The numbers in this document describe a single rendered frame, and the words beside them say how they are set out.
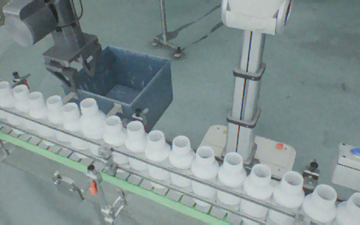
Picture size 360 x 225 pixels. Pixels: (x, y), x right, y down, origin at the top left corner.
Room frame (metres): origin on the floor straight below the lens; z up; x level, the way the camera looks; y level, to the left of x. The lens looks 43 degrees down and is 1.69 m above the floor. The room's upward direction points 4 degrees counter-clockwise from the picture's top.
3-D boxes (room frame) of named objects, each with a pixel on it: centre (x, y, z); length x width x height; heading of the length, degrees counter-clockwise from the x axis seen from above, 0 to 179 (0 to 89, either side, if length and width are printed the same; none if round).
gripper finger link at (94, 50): (0.60, 0.20, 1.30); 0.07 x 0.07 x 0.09; 62
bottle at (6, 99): (0.72, 0.47, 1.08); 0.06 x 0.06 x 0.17
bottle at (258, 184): (0.38, -0.15, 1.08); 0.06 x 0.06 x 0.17
